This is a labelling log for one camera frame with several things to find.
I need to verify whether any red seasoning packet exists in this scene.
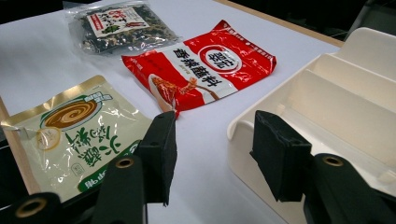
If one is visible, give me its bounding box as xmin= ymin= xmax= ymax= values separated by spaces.
xmin=120 ymin=19 xmax=277 ymax=119

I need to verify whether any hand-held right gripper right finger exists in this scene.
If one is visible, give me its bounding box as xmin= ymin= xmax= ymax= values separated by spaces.
xmin=249 ymin=110 xmax=313 ymax=203

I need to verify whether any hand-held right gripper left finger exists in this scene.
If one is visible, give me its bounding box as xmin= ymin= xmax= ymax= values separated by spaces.
xmin=134 ymin=110 xmax=177 ymax=207

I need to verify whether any clear bag of dried vegetables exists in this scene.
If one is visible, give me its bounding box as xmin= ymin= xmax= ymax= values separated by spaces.
xmin=64 ymin=0 xmax=181 ymax=56

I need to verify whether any beige and green sauce pouch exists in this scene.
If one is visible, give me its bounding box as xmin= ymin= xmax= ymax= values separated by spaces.
xmin=0 ymin=74 xmax=153 ymax=203

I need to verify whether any white plastic storage box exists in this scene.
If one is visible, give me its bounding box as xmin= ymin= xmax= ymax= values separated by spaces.
xmin=226 ymin=26 xmax=396 ymax=224

